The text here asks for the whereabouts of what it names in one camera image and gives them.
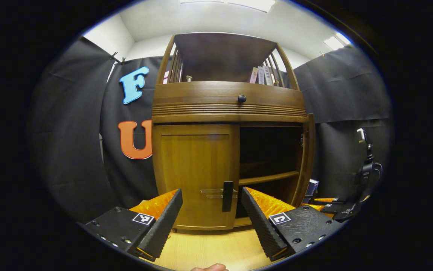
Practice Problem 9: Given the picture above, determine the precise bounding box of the wooden cabinet door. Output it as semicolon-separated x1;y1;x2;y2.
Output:
291;113;317;207
152;124;240;231

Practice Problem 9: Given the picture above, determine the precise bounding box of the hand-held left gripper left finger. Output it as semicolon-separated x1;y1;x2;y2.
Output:
82;188;184;262

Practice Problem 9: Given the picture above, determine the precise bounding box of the ceiling light panel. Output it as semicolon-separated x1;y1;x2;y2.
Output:
324;32;352;50

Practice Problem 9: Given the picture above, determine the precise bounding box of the black backdrop cloth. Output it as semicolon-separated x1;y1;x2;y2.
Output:
28;36;394;224

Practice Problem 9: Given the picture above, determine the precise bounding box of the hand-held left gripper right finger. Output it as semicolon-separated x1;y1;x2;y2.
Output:
241;187;344;262

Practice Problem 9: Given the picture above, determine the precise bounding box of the wooden inner cabinet shelf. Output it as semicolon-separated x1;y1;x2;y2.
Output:
238;171;300;186

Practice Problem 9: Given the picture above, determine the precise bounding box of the wooden double-door shoe cabinet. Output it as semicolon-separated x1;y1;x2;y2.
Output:
151;32;317;231

